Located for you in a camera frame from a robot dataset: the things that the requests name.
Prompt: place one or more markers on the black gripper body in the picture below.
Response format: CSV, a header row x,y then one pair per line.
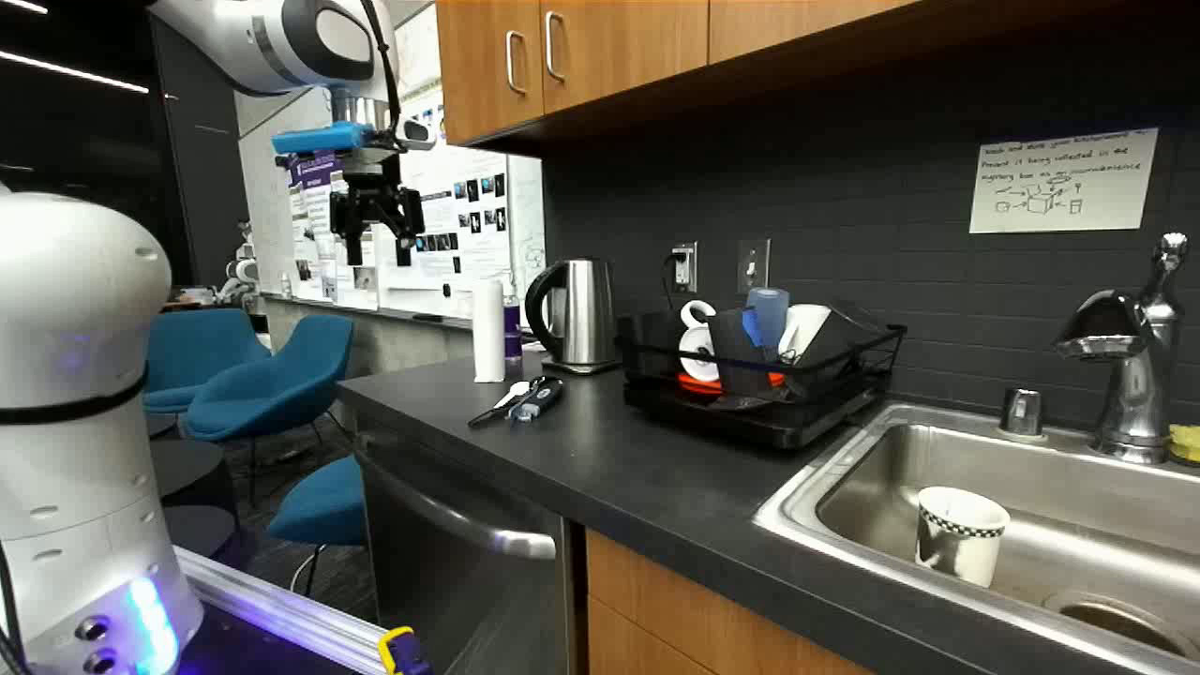
x,y
377,201

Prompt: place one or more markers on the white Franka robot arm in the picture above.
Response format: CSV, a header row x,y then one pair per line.
x,y
78,377

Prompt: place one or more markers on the metal robot base platform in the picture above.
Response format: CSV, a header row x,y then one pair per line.
x,y
288,614

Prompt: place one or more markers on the research poster with photos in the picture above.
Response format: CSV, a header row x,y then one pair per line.
x,y
462,266

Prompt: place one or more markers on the white paper towel roll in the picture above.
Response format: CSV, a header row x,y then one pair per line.
x,y
490,331

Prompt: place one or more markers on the blue upholstered chair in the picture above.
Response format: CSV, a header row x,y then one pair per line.
x,y
325,502
202,352
274,388

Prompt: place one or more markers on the white plastic spoon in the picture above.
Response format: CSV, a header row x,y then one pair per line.
x,y
499,404

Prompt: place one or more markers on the steel electric kettle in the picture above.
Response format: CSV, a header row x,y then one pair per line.
x,y
583,313

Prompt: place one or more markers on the grey round side table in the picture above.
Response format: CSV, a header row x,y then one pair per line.
x,y
185,468

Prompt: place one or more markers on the wooden upper cabinet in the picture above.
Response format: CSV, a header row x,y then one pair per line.
x,y
623,42

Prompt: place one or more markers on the wooden cabinet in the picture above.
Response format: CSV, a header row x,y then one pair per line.
x,y
678,619
623,42

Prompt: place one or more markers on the white and black mug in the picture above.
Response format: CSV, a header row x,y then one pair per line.
x,y
700,341

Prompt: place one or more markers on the orange round lid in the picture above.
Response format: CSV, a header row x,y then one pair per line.
x,y
700,388

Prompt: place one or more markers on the stainless steel dishwasher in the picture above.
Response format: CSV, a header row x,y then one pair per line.
x,y
453,588

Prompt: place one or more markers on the blue cup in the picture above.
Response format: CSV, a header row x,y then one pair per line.
x,y
767,322

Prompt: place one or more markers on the yellow clamp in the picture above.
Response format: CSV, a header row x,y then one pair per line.
x,y
400,652

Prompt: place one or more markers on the white bowl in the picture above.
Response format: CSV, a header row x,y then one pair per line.
x,y
807,327

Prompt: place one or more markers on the wooden lower cabinet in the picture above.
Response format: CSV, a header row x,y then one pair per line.
x,y
678,619

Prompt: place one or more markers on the stainless steel sink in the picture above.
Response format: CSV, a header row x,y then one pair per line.
x,y
874,489

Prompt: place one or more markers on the white patterned mug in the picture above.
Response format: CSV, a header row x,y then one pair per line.
x,y
960,534

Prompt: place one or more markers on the chrome sink hole cap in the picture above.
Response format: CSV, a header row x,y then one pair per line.
x,y
1025,411

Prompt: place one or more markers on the chrome faucet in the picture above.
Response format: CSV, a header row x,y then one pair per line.
x,y
1139,398

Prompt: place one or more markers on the yellow sponge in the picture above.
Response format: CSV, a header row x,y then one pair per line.
x,y
1187,443

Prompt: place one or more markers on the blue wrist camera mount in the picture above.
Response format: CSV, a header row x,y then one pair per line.
x,y
322,137

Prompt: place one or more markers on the white wall whiteboard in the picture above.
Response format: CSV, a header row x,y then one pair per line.
x,y
528,212

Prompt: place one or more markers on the white wall power outlet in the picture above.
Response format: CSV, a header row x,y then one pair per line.
x,y
684,269

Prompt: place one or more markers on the white wall light switch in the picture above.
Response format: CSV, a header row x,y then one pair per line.
x,y
757,266

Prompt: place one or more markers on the white handwritten wall note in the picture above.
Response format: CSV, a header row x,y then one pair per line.
x,y
1062,181

